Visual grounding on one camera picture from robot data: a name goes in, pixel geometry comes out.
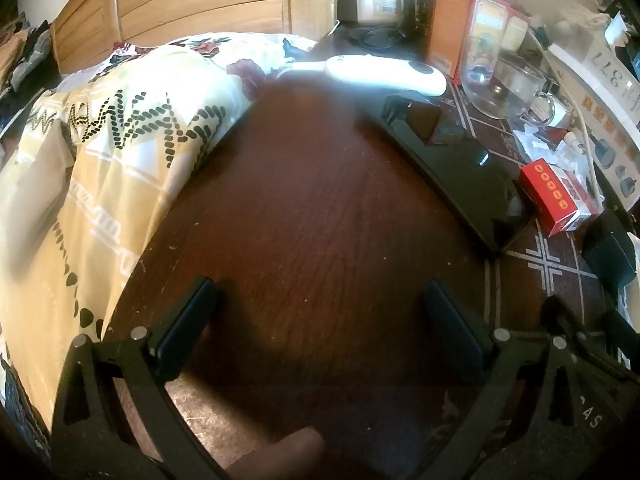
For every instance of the pile of dark clothes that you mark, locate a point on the pile of dark clothes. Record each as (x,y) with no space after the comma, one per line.
(25,55)

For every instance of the black glossy flat device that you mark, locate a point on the black glossy flat device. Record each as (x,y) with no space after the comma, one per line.
(465,175)

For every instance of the dark cross patterned tablecloth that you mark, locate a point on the dark cross patterned tablecloth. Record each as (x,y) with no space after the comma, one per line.
(545,265)

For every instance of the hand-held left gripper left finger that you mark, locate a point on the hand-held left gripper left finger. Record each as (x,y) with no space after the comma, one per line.
(185,327)

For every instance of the white crumpled plastic bag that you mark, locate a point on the white crumpled plastic bag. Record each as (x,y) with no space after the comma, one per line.
(580,12)

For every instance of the floral pillow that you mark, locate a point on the floral pillow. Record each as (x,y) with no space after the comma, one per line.
(240,52)

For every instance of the red box with dots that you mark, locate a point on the red box with dots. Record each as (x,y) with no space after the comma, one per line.
(542,200)

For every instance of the beige zigzag patterned blanket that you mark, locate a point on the beige zigzag patterned blanket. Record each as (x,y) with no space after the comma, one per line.
(125,170)

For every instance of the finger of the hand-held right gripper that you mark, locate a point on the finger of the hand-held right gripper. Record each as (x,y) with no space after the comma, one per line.
(595,352)

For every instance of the white plastic wrappers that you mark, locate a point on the white plastic wrappers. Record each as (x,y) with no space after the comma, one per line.
(537,145)

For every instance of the white handheld appliance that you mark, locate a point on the white handheld appliance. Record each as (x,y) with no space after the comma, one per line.
(390,72)

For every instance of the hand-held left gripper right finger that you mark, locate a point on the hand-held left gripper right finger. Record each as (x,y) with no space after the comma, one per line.
(455,332)

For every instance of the wooden headboard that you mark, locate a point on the wooden headboard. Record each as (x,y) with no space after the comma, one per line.
(200,0)

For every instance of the black box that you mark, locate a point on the black box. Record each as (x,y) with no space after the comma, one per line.
(607,252)

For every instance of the orange and red carton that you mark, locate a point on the orange and red carton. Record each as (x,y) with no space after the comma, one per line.
(447,25)

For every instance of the person's left hand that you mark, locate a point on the person's left hand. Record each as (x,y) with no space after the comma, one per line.
(290,455)

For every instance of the small beige box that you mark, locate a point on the small beige box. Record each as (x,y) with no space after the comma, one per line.
(515,30)

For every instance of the white printed carton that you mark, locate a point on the white printed carton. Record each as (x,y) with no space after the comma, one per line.
(607,110)

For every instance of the small glass bottle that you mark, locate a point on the small glass bottle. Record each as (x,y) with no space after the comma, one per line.
(552,112)

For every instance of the clear glass jug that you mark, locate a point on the clear glass jug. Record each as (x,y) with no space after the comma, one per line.
(492,100)

